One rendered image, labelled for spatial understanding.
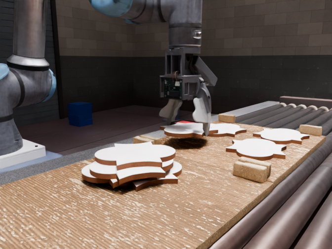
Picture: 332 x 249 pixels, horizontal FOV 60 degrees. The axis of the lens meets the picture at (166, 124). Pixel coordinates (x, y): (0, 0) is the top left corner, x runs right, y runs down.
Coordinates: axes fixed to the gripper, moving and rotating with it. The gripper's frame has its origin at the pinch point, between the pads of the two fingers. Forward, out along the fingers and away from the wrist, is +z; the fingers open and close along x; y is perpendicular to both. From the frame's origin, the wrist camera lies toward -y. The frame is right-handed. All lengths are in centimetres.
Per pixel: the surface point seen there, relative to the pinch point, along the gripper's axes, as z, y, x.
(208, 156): 3.5, 6.0, 9.8
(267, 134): 2.6, -17.7, 13.6
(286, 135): 2.6, -20.6, 17.8
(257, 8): -111, -498, -201
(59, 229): 3.3, 42.2, 10.5
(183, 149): 3.6, 5.2, 2.3
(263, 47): -38, -499, -183
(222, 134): 2.9, -11.1, 3.6
